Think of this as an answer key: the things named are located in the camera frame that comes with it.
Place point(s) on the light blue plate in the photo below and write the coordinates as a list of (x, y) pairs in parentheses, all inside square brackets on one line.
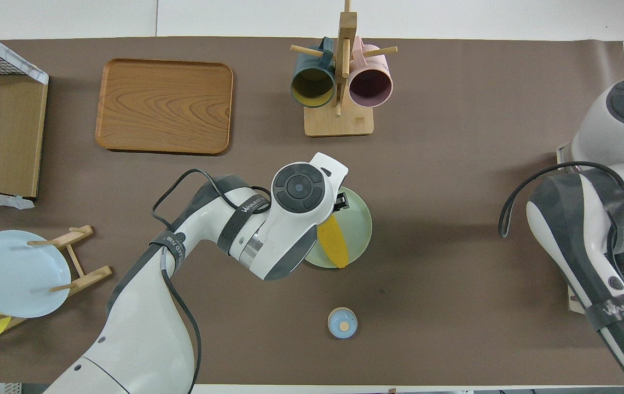
[(16, 273)]

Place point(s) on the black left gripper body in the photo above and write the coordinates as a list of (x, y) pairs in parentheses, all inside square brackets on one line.
[(342, 201)]

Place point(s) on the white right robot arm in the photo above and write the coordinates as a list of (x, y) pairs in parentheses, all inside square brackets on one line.
[(596, 230)]

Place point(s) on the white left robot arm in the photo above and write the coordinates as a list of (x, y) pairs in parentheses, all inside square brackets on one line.
[(142, 328)]

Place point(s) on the wooden mug tree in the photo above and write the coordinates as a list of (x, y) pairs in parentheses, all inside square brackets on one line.
[(339, 123)]

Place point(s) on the wooden serving tray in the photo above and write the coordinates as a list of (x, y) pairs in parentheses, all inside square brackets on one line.
[(164, 106)]

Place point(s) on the pink mug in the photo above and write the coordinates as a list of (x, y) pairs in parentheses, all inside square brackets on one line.
[(371, 87)]

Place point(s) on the yellow corn cob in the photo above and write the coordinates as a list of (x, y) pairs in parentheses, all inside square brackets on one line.
[(334, 246)]

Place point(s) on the dark blue mug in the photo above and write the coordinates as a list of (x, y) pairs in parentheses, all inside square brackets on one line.
[(312, 87)]

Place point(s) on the wooden plate rack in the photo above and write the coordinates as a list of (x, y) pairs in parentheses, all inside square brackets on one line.
[(90, 278)]

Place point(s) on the brown table mat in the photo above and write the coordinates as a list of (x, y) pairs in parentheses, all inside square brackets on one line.
[(443, 219)]

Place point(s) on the blue lid with wooden knob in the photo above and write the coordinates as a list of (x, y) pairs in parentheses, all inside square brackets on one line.
[(342, 323)]

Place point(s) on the pale green plate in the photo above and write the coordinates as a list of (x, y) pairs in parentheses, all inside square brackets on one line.
[(357, 230)]

